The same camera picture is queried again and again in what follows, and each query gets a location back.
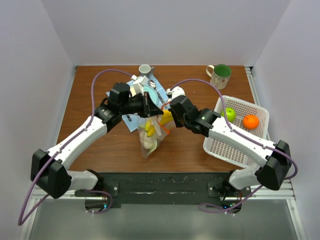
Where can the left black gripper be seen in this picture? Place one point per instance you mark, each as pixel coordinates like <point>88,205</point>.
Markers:
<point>148,107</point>

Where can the yellow banana bunch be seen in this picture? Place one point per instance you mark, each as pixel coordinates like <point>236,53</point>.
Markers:
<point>156,124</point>

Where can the small grey cup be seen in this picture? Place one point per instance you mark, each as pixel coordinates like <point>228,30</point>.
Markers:
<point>146,70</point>

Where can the green apple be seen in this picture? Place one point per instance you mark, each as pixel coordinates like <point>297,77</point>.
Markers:
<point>230,114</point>

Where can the orange fruit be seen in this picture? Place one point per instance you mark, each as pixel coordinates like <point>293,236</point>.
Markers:
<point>250,122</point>

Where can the clear zip top bag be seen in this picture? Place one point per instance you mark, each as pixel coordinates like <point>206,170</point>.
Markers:
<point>170,126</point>

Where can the toy cabbage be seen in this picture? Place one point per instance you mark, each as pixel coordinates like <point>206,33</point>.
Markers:
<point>148,143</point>

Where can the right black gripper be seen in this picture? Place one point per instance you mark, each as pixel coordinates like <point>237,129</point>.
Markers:
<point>177,123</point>

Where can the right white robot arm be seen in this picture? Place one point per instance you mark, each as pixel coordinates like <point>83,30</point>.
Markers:
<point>272,160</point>

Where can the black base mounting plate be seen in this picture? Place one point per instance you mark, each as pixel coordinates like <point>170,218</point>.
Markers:
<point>163,188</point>

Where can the cream and blue plate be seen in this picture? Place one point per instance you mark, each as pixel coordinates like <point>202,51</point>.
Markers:
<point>152,93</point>

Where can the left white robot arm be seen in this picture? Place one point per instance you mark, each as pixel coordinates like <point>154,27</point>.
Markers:
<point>50,169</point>

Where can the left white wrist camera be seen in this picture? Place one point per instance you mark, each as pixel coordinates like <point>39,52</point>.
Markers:
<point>139,82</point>

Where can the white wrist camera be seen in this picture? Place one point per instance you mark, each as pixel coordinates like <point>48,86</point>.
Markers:
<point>174,92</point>
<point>139,82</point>

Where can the blue checked placemat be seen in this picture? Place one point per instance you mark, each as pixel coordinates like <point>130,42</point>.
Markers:
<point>132,121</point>

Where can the metal spoon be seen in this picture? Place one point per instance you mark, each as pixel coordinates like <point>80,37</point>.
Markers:
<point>154,86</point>

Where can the floral mug green inside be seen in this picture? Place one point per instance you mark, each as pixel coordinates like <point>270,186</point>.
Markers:
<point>219,75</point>

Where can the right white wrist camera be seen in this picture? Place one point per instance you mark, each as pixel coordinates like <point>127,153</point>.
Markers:
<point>174,92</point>

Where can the white perforated plastic basket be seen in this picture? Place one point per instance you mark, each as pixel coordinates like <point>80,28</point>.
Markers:
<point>227,153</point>

